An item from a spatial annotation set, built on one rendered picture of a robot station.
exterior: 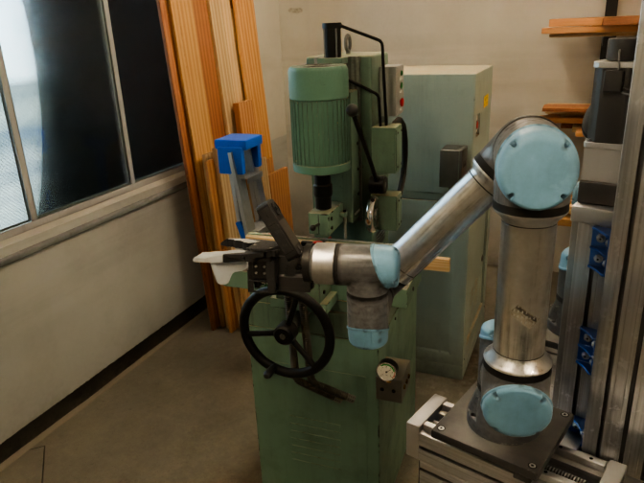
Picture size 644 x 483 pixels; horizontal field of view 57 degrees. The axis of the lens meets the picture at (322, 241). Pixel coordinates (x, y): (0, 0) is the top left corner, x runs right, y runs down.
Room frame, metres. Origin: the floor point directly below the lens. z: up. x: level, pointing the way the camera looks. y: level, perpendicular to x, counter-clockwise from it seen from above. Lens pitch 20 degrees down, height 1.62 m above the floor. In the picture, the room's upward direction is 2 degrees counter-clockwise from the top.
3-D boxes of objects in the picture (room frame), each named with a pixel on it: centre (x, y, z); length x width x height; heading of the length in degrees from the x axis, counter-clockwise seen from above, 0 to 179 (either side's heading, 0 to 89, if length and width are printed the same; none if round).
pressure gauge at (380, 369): (1.50, -0.18, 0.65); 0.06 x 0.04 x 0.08; 69
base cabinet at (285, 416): (1.91, -0.05, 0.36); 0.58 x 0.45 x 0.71; 159
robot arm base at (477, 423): (1.04, -0.37, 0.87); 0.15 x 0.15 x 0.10
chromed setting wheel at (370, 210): (1.87, -0.17, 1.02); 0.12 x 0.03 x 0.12; 159
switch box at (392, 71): (2.04, -0.26, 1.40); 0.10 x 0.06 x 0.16; 159
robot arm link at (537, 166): (0.90, -0.33, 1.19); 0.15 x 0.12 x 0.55; 167
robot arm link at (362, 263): (0.97, -0.08, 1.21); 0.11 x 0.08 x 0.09; 77
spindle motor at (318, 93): (1.79, -0.01, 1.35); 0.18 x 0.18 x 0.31
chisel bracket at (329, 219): (1.81, -0.02, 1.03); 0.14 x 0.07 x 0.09; 159
